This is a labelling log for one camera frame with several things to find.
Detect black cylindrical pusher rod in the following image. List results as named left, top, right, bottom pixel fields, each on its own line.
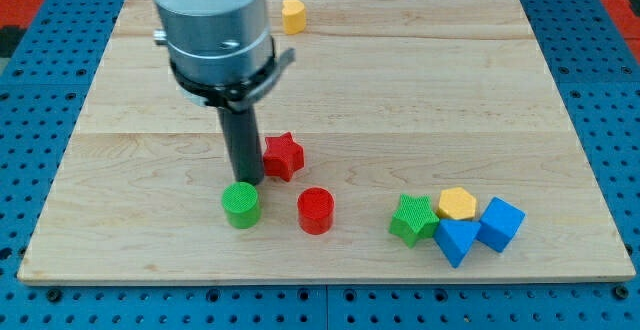
left=218, top=107, right=264, bottom=185

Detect red star block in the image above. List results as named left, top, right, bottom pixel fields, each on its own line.
left=263, top=132, right=305, bottom=182

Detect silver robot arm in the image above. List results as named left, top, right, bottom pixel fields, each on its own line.
left=154, top=0, right=295, bottom=185

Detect green star block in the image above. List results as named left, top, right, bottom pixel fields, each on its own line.
left=389, top=194, right=440, bottom=248

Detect yellow hexagon block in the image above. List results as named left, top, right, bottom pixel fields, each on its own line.
left=436, top=187, right=478, bottom=220

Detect green cylinder block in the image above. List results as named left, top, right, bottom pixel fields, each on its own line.
left=221, top=182, right=261, bottom=229

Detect red cylinder block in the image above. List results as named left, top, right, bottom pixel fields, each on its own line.
left=297, top=187, right=335, bottom=235

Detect yellow heart block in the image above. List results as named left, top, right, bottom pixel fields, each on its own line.
left=281, top=0, right=307, bottom=35

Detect wooden board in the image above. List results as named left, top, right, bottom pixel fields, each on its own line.
left=18, top=0, right=636, bottom=286

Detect blue triangle block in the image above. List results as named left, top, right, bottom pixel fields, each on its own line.
left=433, top=219, right=481, bottom=268

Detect blue cube block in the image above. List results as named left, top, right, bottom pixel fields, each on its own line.
left=477, top=197, right=526, bottom=253

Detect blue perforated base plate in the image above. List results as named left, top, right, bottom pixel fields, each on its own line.
left=1, top=0, right=639, bottom=329

